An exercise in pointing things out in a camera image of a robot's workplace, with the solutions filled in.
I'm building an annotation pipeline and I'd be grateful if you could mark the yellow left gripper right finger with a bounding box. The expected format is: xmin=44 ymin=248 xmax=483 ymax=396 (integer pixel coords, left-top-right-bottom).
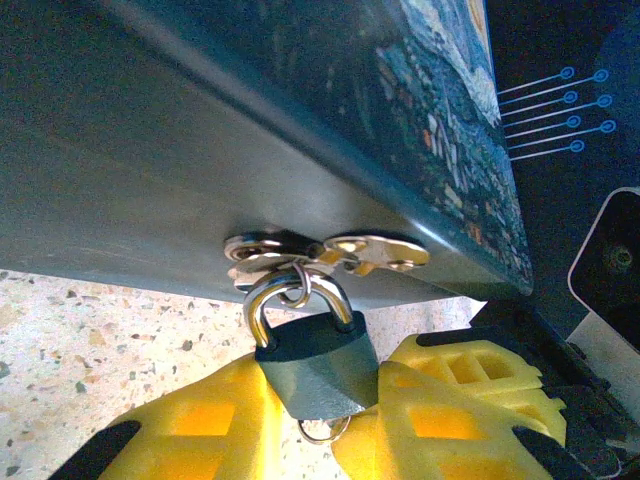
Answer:
xmin=332 ymin=360 xmax=594 ymax=480

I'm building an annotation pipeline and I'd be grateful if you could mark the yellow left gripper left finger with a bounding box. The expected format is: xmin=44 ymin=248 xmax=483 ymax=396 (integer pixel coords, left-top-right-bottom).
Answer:
xmin=49 ymin=349 xmax=292 ymax=480

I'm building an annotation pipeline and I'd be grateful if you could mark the small silver key with ring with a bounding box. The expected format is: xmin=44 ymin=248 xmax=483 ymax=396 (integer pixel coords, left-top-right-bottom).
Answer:
xmin=297 ymin=415 xmax=353 ymax=446

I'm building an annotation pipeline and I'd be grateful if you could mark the dark green padlock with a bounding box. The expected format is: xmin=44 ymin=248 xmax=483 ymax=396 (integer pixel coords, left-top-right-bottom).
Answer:
xmin=242 ymin=269 xmax=380 ymax=422

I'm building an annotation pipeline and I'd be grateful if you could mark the bunch of keys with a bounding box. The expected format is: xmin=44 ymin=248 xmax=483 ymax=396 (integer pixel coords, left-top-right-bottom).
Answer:
xmin=222 ymin=228 xmax=432 ymax=294

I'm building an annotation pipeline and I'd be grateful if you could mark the starry night print box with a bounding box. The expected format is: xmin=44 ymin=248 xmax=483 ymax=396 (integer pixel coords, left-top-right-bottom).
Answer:
xmin=0 ymin=0 xmax=535 ymax=307

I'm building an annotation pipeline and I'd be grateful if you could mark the blue circuit print mat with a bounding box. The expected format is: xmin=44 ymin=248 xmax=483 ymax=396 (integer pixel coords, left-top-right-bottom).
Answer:
xmin=483 ymin=0 xmax=640 ymax=341

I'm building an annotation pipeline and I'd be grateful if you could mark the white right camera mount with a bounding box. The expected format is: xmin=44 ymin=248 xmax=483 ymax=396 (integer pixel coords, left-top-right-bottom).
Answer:
xmin=566 ymin=308 xmax=640 ymax=427

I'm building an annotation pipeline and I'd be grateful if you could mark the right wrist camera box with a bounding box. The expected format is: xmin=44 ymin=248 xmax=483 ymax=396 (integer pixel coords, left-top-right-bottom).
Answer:
xmin=568 ymin=186 xmax=640 ymax=342

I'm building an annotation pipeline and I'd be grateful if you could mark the silver latch staple ring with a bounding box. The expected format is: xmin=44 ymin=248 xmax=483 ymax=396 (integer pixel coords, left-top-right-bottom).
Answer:
xmin=277 ymin=262 xmax=314 ymax=309

